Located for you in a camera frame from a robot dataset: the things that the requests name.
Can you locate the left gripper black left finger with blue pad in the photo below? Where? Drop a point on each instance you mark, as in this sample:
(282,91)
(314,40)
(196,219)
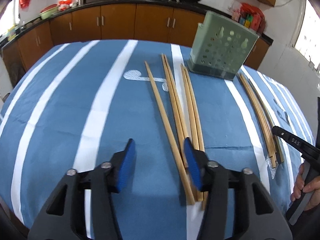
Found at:
(63,214)

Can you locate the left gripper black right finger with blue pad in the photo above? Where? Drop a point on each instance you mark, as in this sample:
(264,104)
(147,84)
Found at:
(256,216)

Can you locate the wooden chopstick bundle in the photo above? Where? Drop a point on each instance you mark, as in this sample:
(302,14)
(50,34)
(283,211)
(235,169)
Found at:
(271,149)

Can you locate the brown lower kitchen cabinets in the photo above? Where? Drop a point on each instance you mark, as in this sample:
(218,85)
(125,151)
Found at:
(142,21)

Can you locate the black kitchen countertop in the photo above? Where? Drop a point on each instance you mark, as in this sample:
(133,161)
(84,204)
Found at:
(193,7)

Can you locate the person's right hand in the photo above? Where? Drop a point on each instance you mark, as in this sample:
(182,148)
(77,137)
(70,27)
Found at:
(300,186)

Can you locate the blue white striped tablecloth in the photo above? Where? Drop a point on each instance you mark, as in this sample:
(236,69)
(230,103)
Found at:
(81,103)

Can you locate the right window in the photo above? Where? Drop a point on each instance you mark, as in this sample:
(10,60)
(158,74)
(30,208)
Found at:
(308,39)

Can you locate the green perforated utensil holder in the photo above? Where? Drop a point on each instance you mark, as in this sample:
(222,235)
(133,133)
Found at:
(220,47)

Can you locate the red bag condiment group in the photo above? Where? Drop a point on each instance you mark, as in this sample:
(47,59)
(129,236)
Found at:
(250,17)

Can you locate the yellow dish soap bottle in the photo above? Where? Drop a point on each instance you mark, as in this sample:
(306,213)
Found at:
(11,33)

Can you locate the green basin red lid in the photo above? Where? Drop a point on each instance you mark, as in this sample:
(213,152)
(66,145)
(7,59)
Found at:
(48,11)

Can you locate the red white snack bags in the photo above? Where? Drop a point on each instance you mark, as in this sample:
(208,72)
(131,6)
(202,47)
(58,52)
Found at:
(66,4)

